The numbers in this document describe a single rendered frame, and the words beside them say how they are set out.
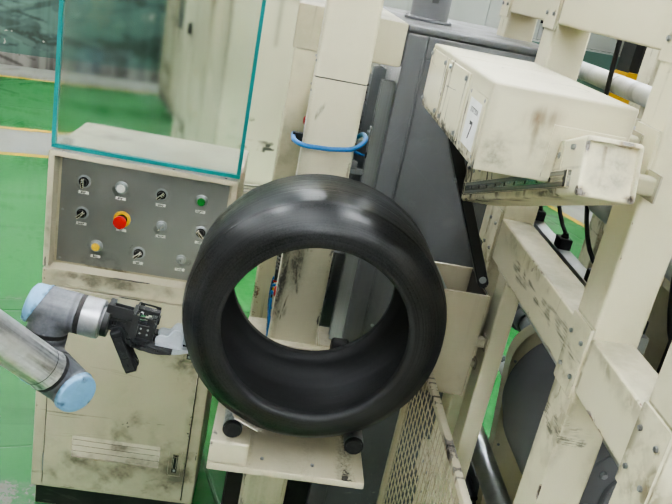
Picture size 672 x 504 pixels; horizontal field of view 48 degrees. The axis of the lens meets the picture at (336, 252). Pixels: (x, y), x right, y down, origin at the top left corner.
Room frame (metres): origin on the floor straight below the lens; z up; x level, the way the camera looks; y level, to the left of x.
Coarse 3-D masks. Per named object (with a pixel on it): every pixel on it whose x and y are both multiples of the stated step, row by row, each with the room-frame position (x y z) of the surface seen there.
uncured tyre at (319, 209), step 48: (288, 192) 1.51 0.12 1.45; (336, 192) 1.52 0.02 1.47; (240, 240) 1.42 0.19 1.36; (288, 240) 1.41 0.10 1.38; (336, 240) 1.42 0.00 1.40; (384, 240) 1.44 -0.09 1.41; (192, 288) 1.43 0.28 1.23; (432, 288) 1.47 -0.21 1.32; (192, 336) 1.41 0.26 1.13; (240, 336) 1.68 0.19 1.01; (384, 336) 1.71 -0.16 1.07; (432, 336) 1.45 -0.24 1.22; (240, 384) 1.41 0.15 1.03; (288, 384) 1.66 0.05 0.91; (336, 384) 1.67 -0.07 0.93; (384, 384) 1.46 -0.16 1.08; (288, 432) 1.43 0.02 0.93; (336, 432) 1.44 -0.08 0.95
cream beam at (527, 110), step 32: (448, 64) 1.61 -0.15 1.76; (480, 64) 1.49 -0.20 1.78; (512, 64) 1.65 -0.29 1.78; (448, 96) 1.52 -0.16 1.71; (480, 96) 1.27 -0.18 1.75; (512, 96) 1.23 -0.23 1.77; (544, 96) 1.23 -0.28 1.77; (576, 96) 1.25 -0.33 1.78; (608, 96) 1.36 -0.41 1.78; (448, 128) 1.45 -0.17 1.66; (480, 128) 1.23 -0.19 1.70; (512, 128) 1.23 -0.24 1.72; (544, 128) 1.23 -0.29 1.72; (576, 128) 1.24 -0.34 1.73; (608, 128) 1.24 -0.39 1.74; (480, 160) 1.22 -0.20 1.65; (512, 160) 1.23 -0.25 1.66; (544, 160) 1.23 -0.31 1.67
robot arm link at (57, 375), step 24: (0, 312) 1.25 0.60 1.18; (0, 336) 1.23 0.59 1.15; (24, 336) 1.28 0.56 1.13; (0, 360) 1.24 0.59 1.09; (24, 360) 1.26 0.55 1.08; (48, 360) 1.30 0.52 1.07; (72, 360) 1.38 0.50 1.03; (48, 384) 1.30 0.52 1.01; (72, 384) 1.32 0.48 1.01; (72, 408) 1.33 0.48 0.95
